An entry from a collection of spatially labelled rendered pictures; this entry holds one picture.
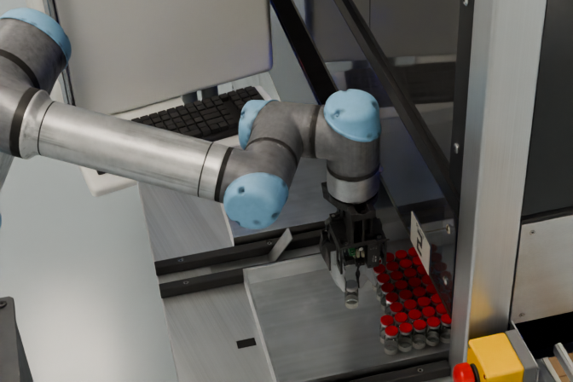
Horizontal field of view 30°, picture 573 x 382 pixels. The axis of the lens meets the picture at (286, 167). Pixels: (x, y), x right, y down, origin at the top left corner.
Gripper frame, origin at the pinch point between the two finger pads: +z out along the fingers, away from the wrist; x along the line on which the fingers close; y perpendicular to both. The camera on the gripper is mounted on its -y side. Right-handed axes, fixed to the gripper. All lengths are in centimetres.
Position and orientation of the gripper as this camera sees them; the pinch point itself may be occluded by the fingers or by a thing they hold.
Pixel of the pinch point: (350, 279)
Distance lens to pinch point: 169.2
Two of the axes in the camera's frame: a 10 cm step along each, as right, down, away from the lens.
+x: 9.7, -1.8, 1.5
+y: 2.3, 5.9, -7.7
